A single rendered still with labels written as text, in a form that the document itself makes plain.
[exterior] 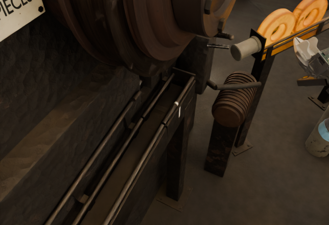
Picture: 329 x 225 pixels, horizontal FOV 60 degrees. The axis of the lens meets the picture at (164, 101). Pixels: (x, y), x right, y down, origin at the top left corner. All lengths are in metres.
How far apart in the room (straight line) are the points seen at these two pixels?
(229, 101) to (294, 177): 0.67
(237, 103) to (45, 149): 0.71
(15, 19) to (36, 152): 0.22
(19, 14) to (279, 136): 1.48
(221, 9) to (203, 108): 1.21
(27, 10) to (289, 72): 1.85
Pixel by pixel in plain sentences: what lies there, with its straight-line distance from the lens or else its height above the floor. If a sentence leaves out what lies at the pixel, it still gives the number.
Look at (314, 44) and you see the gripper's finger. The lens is 1.05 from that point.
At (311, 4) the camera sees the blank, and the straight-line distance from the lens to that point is 1.16.
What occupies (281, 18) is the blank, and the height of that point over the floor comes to 0.76.
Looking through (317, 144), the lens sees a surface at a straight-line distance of 1.63.
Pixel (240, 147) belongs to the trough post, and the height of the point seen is 0.01.
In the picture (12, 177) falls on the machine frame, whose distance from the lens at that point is 0.52.
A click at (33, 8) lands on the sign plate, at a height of 1.08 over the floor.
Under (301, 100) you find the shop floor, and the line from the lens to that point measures 1.94.
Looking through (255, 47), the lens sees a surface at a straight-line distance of 1.05.
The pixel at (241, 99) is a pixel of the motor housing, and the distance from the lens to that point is 1.07.
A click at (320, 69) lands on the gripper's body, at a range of 0.99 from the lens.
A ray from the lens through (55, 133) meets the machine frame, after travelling 0.54.
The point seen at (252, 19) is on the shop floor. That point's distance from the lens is 2.57.
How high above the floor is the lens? 1.28
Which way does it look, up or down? 47 degrees down
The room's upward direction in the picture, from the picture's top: straight up
